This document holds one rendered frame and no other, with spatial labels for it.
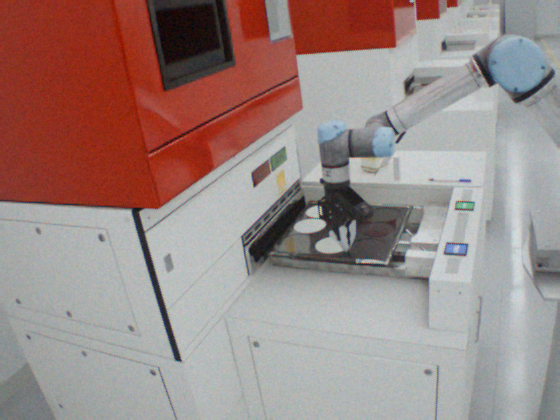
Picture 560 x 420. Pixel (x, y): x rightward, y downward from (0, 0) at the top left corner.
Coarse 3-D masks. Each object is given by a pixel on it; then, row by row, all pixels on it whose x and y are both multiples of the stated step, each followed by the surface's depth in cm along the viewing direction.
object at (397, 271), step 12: (276, 264) 152; (288, 264) 150; (300, 264) 148; (312, 264) 147; (324, 264) 145; (336, 264) 143; (348, 264) 142; (396, 276) 137; (408, 276) 135; (420, 276) 133
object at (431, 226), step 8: (424, 216) 155; (432, 216) 155; (440, 216) 154; (424, 224) 150; (432, 224) 150; (440, 224) 149; (424, 232) 146; (432, 232) 145; (440, 232) 144; (408, 272) 130; (416, 272) 129; (424, 272) 128
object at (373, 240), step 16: (304, 208) 169; (384, 208) 161; (400, 208) 159; (368, 224) 152; (384, 224) 150; (400, 224) 149; (288, 240) 150; (304, 240) 148; (368, 240) 143; (384, 240) 141; (336, 256) 137; (352, 256) 135; (368, 256) 134; (384, 256) 133
